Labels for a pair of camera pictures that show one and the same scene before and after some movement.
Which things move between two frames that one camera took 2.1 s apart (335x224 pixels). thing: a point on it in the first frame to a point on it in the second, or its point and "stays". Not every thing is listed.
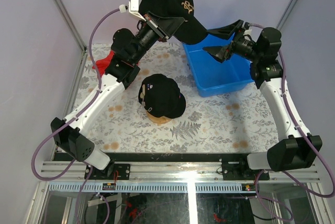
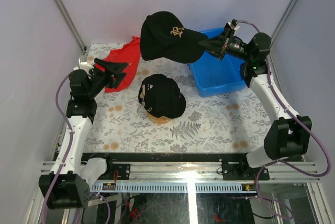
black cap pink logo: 163,97 stays
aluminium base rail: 70,172 stays
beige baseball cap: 143,93 stays
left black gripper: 164,26 to 113,67
